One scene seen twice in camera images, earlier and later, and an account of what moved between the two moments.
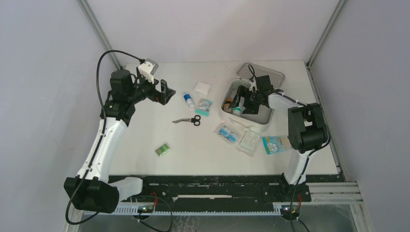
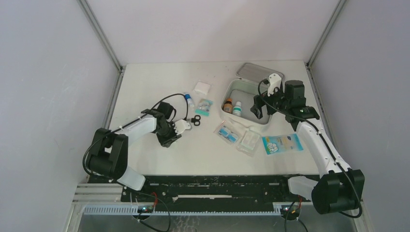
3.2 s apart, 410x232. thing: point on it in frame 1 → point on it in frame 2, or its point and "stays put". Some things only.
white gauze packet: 202,87 stays put
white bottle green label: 237,111 stays put
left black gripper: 162,98 → 166,143
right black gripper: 245,92 → 256,108
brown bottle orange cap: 226,105 stays put
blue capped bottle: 187,97 stays put
